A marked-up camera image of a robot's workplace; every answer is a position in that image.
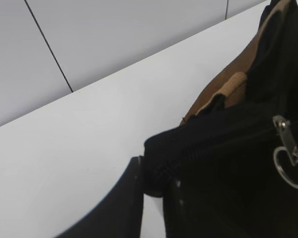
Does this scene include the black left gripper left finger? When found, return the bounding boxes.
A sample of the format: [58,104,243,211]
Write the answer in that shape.
[58,156,144,238]

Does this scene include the silver zipper pull with ring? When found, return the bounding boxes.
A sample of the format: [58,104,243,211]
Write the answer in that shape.
[273,115,298,189]

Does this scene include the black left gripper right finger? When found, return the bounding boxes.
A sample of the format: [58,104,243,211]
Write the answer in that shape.
[163,179,185,238]

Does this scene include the black tote bag brown handles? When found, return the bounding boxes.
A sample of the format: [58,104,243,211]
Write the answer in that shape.
[145,0,298,238]

